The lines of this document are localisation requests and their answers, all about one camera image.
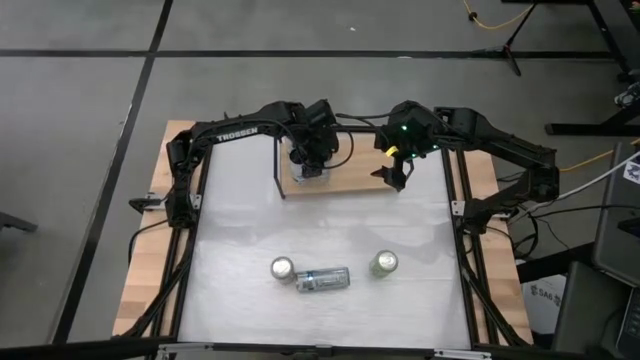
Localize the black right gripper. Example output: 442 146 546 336
369 141 419 194

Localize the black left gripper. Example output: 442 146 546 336
288 122 341 180

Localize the green Sanzo can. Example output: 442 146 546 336
368 249 401 280

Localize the wooden shelf board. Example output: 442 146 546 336
277 133 402 198

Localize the Spindrift sparkling water can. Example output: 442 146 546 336
269 255 298 287

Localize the black tripod stand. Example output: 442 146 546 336
471 0 640 84

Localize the white cardboard box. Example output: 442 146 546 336
521 273 570 335

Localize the black stand base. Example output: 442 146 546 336
543 98 640 138

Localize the grey computer case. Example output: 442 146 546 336
551 141 640 360

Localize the black metal shelf frame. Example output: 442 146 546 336
272 133 289 201

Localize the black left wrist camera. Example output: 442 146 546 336
303 98 336 127

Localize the black aluminium table frame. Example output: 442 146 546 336
113 119 535 360

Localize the black cable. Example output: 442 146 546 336
126 218 172 265

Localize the yellow floor cable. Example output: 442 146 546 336
461 0 537 31
558 138 640 174

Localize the white cable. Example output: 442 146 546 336
513 151 640 212

